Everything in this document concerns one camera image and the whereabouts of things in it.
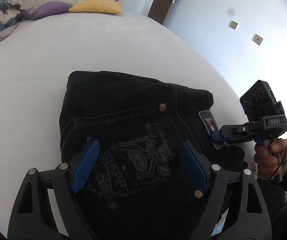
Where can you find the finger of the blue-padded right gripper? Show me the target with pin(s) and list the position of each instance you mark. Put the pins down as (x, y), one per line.
(232, 134)

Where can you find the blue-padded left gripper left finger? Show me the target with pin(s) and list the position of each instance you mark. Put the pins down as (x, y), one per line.
(82, 164)

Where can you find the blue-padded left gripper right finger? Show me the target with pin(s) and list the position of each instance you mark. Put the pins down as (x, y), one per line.
(197, 166)

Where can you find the black denim pants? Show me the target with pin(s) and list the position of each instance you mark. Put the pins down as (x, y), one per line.
(138, 187)

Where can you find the right hand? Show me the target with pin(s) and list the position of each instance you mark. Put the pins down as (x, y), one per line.
(271, 160)

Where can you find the brown wooden door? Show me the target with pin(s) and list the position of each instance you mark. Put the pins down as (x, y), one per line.
(167, 0)

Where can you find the purple pillow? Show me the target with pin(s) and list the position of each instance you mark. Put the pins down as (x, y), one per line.
(45, 10)

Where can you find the yellow pillow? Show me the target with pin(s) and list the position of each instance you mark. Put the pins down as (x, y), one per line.
(98, 6)

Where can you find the black camera box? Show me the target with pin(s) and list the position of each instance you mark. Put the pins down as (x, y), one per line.
(259, 101)

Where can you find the lower beige wall socket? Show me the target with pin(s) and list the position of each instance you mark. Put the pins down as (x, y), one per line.
(257, 39)

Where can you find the upper beige wall switch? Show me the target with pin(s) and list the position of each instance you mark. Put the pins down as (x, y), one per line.
(234, 25)

